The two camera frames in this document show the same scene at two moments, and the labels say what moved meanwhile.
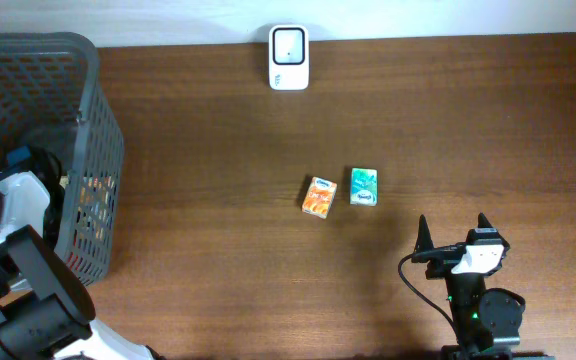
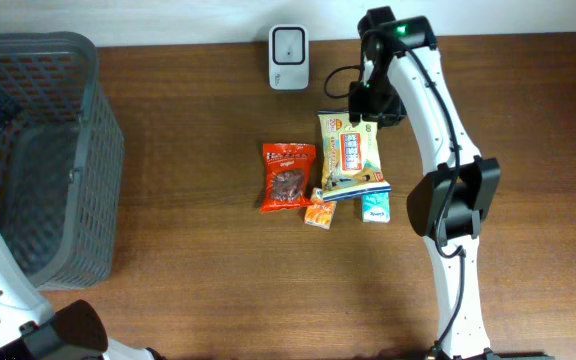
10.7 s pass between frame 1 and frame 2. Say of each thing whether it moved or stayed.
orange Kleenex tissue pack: moved
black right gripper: moved
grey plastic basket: stayed
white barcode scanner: stayed
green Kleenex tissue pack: moved
